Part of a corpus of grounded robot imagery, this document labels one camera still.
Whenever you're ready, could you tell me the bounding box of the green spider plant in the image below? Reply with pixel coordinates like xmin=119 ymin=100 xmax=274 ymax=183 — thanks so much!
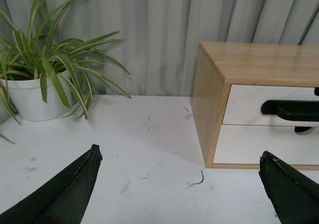
xmin=0 ymin=0 xmax=132 ymax=144

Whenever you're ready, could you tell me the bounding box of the wooden drawer cabinet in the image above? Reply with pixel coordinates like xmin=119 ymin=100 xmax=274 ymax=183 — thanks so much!
xmin=191 ymin=42 xmax=319 ymax=170

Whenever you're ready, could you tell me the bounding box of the grey curtain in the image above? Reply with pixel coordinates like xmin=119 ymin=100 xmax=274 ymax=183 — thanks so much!
xmin=0 ymin=0 xmax=319 ymax=96

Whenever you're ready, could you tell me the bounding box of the white drawer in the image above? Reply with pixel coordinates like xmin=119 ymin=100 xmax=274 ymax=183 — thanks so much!
xmin=213 ymin=125 xmax=319 ymax=165
xmin=222 ymin=85 xmax=319 ymax=127

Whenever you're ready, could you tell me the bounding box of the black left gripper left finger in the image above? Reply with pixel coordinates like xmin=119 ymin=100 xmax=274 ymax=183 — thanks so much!
xmin=0 ymin=144 xmax=103 ymax=224

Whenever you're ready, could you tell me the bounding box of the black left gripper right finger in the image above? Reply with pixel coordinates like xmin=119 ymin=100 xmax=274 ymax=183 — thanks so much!
xmin=259 ymin=151 xmax=319 ymax=224

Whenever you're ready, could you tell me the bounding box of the white plant pot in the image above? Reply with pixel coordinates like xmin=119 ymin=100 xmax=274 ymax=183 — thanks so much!
xmin=0 ymin=79 xmax=70 ymax=121

